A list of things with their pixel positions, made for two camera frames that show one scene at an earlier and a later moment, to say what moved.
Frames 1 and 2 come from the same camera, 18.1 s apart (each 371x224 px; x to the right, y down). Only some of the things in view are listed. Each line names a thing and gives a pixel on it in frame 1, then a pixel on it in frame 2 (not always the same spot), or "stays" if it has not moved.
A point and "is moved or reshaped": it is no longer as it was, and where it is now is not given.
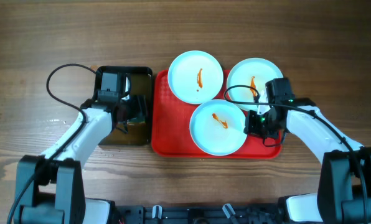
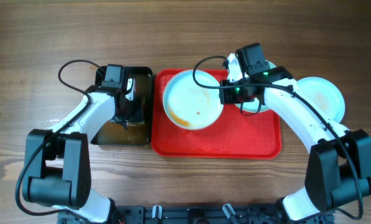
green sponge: (136, 121) stays
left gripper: (137, 107) stays
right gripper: (251, 127) to (225, 94)
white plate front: (216, 127) to (325, 94)
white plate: (195, 77) is moved or reshaped
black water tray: (132, 119) stays
